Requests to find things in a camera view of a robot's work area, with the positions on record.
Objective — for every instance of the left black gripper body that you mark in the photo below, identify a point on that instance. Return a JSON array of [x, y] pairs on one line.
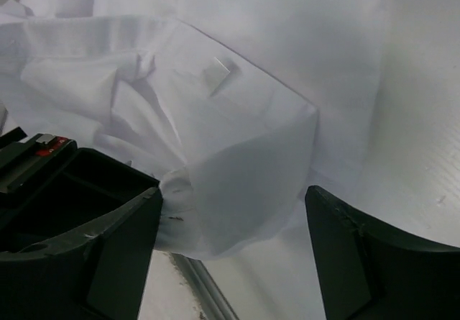
[[24, 163]]

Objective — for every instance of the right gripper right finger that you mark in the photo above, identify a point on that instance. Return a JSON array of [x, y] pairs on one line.
[[369, 269]]

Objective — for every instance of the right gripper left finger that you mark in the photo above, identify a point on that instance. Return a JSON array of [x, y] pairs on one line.
[[80, 245]]

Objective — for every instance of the white shirt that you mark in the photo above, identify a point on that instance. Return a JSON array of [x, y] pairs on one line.
[[236, 106]]

